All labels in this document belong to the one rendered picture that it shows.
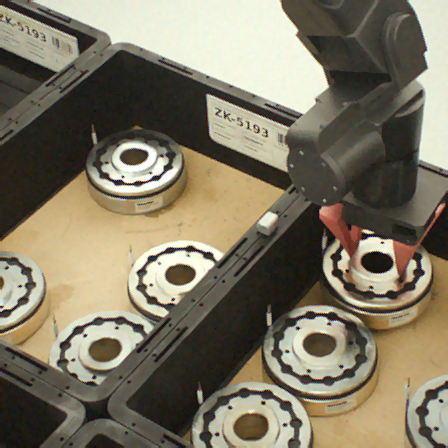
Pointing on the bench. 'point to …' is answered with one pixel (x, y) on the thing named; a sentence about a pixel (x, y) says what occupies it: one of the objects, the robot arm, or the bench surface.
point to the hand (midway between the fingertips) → (378, 256)
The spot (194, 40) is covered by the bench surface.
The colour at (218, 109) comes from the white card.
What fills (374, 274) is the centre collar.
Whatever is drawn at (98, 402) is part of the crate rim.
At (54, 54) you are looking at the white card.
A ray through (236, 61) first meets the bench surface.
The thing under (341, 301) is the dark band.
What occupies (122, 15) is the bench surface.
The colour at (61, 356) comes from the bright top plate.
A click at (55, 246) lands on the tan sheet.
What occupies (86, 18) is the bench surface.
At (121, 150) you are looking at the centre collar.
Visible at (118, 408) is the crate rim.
